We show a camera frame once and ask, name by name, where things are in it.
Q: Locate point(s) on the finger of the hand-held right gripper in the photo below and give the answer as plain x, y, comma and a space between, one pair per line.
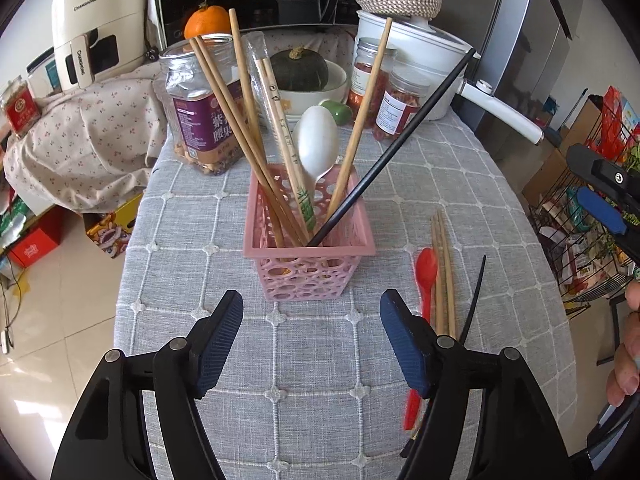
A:
600, 212

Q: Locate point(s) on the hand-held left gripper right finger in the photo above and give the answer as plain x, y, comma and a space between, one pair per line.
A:
405, 345

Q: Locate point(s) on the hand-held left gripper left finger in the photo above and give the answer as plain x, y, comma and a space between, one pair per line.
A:
220, 340

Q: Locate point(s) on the plain wooden chopstick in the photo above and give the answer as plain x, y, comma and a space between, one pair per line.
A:
224, 115
447, 285
439, 310
239, 115
365, 92
239, 50

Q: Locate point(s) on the red plastic spoon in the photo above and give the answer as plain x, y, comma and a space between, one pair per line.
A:
426, 270

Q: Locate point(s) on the black chopstick with gold band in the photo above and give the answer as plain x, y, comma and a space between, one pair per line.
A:
473, 300
400, 136

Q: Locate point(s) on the pink perforated utensil holder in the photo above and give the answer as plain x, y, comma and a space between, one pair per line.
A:
310, 272

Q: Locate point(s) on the white plastic spoon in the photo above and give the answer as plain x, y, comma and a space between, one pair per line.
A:
315, 135

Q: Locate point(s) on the bamboo-printed wooden chopstick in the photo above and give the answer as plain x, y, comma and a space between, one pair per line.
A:
272, 110
281, 110

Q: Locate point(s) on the person's right hand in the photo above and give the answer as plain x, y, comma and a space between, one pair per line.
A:
627, 365

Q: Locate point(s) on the green leafy vegetable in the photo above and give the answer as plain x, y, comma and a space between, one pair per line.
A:
634, 157

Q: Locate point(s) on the brown cardboard box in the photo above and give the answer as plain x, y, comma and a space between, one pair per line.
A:
545, 175

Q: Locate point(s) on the grey checked tablecloth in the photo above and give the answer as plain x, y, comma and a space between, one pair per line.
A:
300, 385

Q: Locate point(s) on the red snack packet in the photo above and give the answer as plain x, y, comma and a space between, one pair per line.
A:
612, 110

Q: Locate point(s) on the yellow printed box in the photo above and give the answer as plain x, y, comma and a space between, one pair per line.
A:
112, 230

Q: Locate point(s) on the grey refrigerator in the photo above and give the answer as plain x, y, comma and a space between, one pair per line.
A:
525, 60

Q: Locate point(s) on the red gift box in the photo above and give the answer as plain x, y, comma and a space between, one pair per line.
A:
35, 250

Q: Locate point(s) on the clear nut jar purple label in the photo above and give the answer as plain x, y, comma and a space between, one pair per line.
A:
195, 125

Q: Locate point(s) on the clear jar of red snacks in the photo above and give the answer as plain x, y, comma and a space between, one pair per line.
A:
357, 95
395, 110

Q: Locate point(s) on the white dotted cloth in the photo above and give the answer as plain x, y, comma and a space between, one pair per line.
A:
75, 160

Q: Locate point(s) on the white electric cooking pot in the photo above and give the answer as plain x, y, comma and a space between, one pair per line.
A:
430, 55

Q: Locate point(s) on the small green fruit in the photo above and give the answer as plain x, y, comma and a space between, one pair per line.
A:
340, 112

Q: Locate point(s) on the glass pot lid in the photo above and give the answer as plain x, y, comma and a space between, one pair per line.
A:
435, 27

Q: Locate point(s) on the white ceramic bowl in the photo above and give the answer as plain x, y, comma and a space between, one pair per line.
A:
335, 90

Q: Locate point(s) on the dark green pumpkin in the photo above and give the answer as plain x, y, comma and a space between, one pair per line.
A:
300, 72

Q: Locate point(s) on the small red-label jar left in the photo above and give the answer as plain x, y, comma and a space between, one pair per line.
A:
20, 112

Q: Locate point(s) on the orange with stem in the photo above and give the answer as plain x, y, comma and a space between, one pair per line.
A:
210, 20

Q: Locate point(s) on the white storage box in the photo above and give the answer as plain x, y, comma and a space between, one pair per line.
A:
45, 70

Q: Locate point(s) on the cream air fryer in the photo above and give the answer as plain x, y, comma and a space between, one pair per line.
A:
100, 0

